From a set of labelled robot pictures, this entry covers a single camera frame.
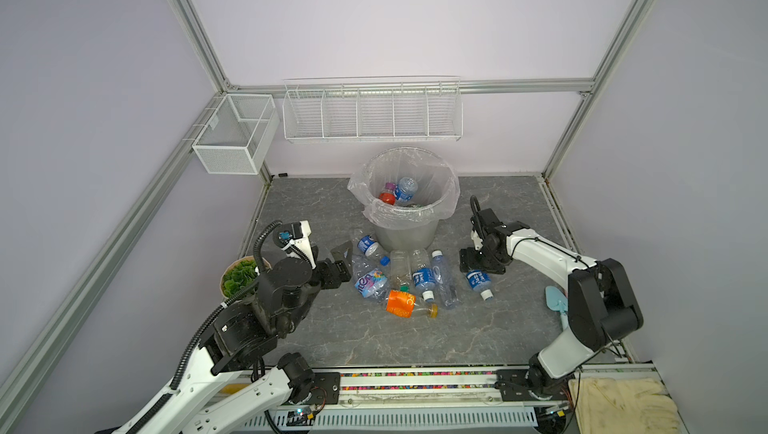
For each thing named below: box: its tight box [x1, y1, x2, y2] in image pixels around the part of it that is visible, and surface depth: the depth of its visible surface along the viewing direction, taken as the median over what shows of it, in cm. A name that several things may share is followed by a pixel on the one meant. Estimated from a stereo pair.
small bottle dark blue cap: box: [352, 253, 391, 275], surface depth 96 cm
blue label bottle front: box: [395, 176, 418, 206], surface depth 99 cm
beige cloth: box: [568, 377, 682, 434], surface depth 72 cm
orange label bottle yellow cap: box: [386, 289, 439, 319], surface depth 84 cm
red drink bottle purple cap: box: [379, 182, 397, 205], surface depth 100 cm
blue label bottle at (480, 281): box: [466, 269, 494, 301], surface depth 89 cm
